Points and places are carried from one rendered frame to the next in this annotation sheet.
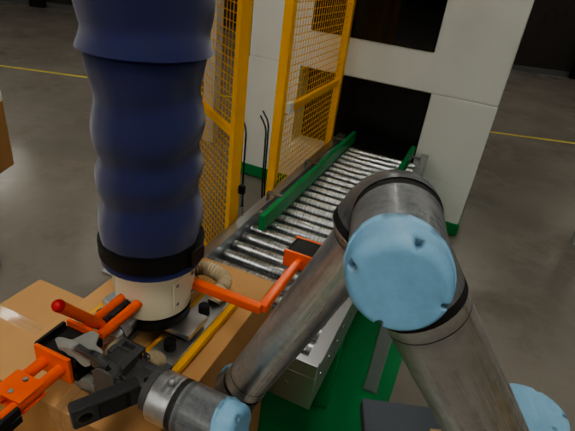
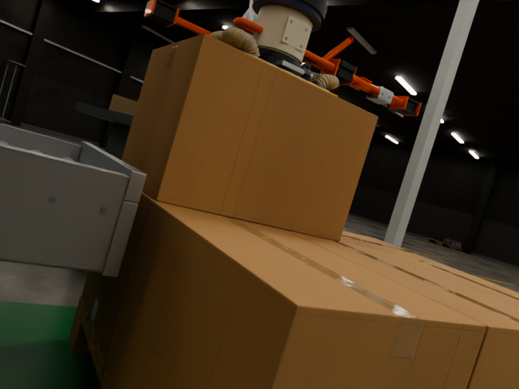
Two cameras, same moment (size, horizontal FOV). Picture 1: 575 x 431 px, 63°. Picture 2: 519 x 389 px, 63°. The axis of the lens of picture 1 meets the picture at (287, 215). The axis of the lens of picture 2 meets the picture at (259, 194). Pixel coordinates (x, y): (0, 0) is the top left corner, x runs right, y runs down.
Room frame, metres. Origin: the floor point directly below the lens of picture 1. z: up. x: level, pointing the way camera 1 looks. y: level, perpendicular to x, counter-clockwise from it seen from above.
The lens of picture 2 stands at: (1.86, 1.17, 0.67)
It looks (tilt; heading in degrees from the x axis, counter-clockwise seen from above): 3 degrees down; 218
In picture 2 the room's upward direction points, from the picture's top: 17 degrees clockwise
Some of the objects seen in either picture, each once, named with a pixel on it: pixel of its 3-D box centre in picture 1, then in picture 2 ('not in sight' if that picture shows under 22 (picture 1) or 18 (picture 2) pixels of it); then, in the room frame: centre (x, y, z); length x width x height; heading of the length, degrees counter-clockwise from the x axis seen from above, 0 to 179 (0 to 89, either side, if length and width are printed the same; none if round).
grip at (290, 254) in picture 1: (304, 254); (161, 12); (1.06, -0.06, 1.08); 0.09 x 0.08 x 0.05; 70
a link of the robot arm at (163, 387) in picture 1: (167, 397); not in sight; (0.55, 0.17, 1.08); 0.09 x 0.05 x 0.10; 160
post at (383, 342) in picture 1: (394, 307); not in sight; (1.61, -0.51, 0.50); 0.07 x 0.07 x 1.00; 70
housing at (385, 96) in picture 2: not in sight; (379, 95); (0.42, 0.45, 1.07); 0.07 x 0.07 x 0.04; 70
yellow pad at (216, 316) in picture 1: (187, 329); not in sight; (0.83, 0.20, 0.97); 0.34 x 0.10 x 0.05; 160
